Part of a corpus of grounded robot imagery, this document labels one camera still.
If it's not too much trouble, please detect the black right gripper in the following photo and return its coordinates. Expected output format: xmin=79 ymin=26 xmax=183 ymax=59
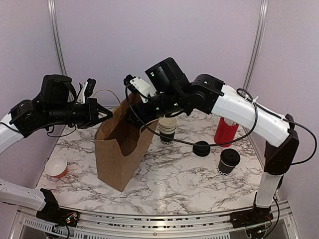
xmin=124 ymin=89 xmax=185 ymax=129

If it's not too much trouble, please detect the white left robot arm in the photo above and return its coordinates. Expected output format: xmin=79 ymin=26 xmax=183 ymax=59
xmin=0 ymin=74 xmax=113 ymax=222

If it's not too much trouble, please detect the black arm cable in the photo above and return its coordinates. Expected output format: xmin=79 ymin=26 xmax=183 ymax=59
xmin=0 ymin=121 xmax=78 ymax=138
xmin=123 ymin=84 xmax=316 ymax=166

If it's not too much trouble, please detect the aluminium left corner post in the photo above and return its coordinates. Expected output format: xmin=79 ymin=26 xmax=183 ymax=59
xmin=47 ymin=0 xmax=68 ymax=76

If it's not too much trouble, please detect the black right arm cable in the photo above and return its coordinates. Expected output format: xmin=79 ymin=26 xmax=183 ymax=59
xmin=123 ymin=84 xmax=316 ymax=166

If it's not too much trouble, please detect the red ribbed metal bucket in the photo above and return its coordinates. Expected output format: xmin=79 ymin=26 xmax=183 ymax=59
xmin=214 ymin=117 xmax=239 ymax=147

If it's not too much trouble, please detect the single black paper cup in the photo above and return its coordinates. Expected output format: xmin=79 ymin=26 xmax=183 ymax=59
xmin=217 ymin=159 xmax=237 ymax=176

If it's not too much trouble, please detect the brown paper bag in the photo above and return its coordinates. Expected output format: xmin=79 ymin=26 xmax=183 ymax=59
xmin=94 ymin=100 xmax=154 ymax=192

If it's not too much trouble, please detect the stack of black cup lids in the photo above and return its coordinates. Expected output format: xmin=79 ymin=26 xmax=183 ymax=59
xmin=192 ymin=140 xmax=211 ymax=157

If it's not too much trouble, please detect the black plastic cup lid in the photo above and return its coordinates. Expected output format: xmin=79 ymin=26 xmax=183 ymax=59
xmin=220 ymin=148 xmax=241 ymax=166

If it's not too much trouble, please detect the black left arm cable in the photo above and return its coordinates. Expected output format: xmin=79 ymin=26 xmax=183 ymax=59
xmin=0 ymin=121 xmax=78 ymax=138

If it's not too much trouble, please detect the stack of black paper cups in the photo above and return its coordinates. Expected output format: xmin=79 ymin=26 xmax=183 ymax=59
xmin=159 ymin=117 xmax=177 ymax=145

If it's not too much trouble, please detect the orange paper bowl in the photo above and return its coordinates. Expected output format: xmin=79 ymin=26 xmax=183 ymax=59
xmin=44 ymin=156 xmax=68 ymax=178

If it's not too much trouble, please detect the aluminium right corner post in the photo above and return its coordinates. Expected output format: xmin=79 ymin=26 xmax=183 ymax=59
xmin=243 ymin=0 xmax=269 ymax=90

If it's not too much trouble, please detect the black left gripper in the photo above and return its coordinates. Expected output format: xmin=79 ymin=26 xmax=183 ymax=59
xmin=45 ymin=97 xmax=113 ymax=128

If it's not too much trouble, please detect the aluminium corner post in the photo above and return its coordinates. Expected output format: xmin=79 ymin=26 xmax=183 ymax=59
xmin=243 ymin=0 xmax=269 ymax=90
xmin=47 ymin=0 xmax=68 ymax=76

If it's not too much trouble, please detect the aluminium front rail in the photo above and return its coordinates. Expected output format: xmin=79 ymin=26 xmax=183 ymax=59
xmin=10 ymin=201 xmax=300 ymax=239

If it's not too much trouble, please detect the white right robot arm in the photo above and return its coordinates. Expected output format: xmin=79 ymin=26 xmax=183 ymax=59
xmin=124 ymin=57 xmax=299 ymax=227

